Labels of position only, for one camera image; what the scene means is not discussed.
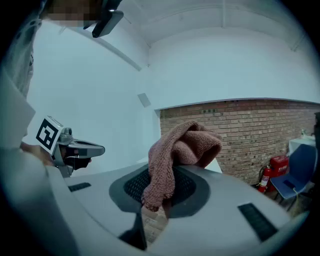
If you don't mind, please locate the person's left forearm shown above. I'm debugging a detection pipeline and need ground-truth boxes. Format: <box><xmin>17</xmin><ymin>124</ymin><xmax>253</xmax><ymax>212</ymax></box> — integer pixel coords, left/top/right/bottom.
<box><xmin>21</xmin><ymin>142</ymin><xmax>55</xmax><ymax>167</ymax></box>

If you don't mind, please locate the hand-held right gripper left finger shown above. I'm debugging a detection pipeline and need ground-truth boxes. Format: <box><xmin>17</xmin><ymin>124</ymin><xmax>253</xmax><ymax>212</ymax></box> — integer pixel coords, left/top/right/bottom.
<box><xmin>65</xmin><ymin>163</ymin><xmax>150</xmax><ymax>251</ymax></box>

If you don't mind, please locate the red fire extinguisher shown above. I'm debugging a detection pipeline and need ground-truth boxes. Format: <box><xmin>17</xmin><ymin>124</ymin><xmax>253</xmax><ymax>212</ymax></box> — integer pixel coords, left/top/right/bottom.
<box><xmin>257</xmin><ymin>165</ymin><xmax>273</xmax><ymax>193</ymax></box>

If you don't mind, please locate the black head-mounted camera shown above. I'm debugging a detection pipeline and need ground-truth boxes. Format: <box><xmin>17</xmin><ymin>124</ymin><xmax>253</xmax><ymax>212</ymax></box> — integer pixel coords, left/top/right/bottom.
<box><xmin>83</xmin><ymin>0</ymin><xmax>125</xmax><ymax>39</ymax></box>

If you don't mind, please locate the red extinguisher box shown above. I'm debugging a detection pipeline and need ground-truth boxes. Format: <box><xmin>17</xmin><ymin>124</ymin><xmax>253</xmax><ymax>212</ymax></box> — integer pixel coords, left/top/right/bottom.
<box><xmin>269</xmin><ymin>155</ymin><xmax>290</xmax><ymax>193</ymax></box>

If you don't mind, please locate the white wall panel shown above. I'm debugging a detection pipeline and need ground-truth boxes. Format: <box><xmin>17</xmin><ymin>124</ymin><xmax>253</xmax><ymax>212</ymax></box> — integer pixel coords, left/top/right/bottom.
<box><xmin>137</xmin><ymin>92</ymin><xmax>152</xmax><ymax>108</ymax></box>

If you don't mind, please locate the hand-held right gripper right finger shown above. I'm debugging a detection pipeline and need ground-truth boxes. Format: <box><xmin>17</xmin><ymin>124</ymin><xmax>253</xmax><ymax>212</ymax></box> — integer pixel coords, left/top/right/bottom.
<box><xmin>149</xmin><ymin>164</ymin><xmax>297</xmax><ymax>256</ymax></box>

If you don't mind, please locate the reddish-brown cloth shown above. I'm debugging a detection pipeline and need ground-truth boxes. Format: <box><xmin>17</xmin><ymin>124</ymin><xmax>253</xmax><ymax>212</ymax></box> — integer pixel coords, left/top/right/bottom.
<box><xmin>141</xmin><ymin>120</ymin><xmax>223</xmax><ymax>213</ymax></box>

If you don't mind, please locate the blue chair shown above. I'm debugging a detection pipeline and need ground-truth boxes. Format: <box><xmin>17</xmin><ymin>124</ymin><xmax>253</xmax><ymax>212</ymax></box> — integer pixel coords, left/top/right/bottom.
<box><xmin>269</xmin><ymin>143</ymin><xmax>319</xmax><ymax>211</ymax></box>

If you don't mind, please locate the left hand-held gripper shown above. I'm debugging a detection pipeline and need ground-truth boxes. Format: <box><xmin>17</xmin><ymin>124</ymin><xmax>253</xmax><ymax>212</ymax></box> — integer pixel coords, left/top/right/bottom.
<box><xmin>36</xmin><ymin>115</ymin><xmax>106</xmax><ymax>178</ymax></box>

